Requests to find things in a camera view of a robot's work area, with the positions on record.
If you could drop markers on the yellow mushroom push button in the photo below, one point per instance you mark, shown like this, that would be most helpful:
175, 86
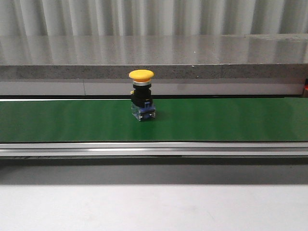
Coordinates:
141, 97

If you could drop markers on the grey speckled stone counter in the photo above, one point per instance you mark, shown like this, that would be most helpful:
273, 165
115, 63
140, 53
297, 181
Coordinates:
182, 65

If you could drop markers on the green conveyor belt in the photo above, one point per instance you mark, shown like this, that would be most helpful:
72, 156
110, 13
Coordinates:
224, 119

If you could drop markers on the white pleated curtain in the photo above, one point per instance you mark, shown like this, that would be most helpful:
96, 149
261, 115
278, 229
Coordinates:
152, 17

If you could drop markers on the aluminium conveyor frame rail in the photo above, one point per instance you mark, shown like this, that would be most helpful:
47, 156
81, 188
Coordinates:
155, 153

